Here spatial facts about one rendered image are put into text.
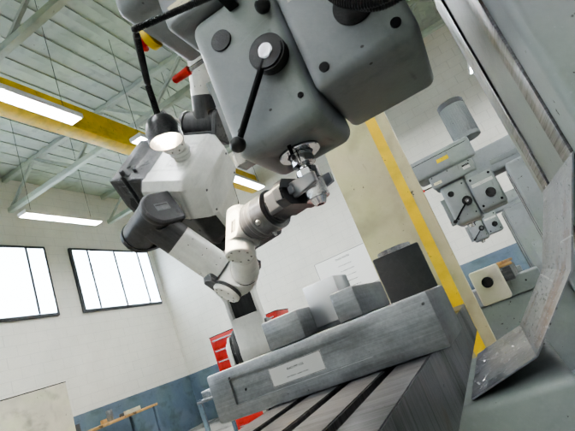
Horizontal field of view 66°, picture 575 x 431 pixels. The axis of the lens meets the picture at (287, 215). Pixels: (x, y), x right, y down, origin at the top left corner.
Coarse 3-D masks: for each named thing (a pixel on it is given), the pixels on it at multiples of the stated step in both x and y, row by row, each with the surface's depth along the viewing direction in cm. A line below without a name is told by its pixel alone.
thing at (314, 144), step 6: (300, 144) 84; (306, 144) 84; (312, 144) 85; (318, 144) 87; (294, 150) 85; (312, 150) 88; (318, 150) 89; (282, 156) 86; (282, 162) 89; (288, 162) 90
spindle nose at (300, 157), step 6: (300, 150) 86; (306, 150) 86; (288, 156) 87; (300, 156) 85; (306, 156) 85; (312, 156) 86; (294, 162) 86; (300, 162) 86; (312, 162) 88; (294, 168) 87
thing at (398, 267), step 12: (384, 252) 113; (396, 252) 110; (408, 252) 110; (420, 252) 109; (384, 264) 111; (396, 264) 110; (408, 264) 109; (420, 264) 108; (384, 276) 110; (396, 276) 109; (408, 276) 109; (420, 276) 108; (432, 276) 107; (384, 288) 110; (396, 288) 109; (408, 288) 108; (420, 288) 108; (396, 300) 108
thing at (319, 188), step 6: (312, 168) 85; (318, 168) 86; (300, 174) 85; (318, 174) 85; (318, 180) 84; (312, 186) 84; (318, 186) 84; (324, 186) 84; (306, 192) 84; (312, 192) 84; (318, 192) 83; (324, 192) 84; (306, 198) 85; (312, 198) 84
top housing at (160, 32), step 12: (120, 0) 95; (132, 0) 94; (144, 0) 94; (156, 0) 94; (120, 12) 96; (132, 12) 95; (144, 12) 96; (156, 12) 97; (156, 24) 100; (156, 36) 104; (168, 36) 105; (180, 48) 110; (192, 48) 112; (192, 60) 116
